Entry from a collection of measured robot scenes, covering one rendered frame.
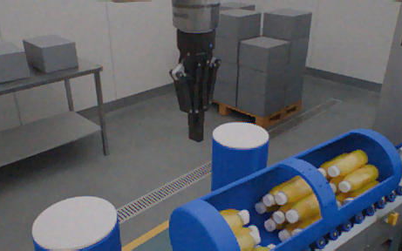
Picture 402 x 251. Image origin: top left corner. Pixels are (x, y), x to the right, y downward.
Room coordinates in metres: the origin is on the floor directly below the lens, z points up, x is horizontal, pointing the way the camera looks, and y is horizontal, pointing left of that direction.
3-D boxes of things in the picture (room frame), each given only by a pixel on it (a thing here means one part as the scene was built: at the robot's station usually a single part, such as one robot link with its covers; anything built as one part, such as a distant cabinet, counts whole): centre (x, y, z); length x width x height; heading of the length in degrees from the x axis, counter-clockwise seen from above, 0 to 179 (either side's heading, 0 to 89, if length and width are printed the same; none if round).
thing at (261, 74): (4.58, -0.59, 0.59); 1.20 x 0.80 x 1.19; 44
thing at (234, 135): (1.71, -0.21, 1.03); 0.28 x 0.28 x 0.01
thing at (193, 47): (0.74, 0.00, 1.71); 0.08 x 0.07 x 0.09; 138
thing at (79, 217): (1.05, 0.42, 1.03); 0.28 x 0.28 x 0.01
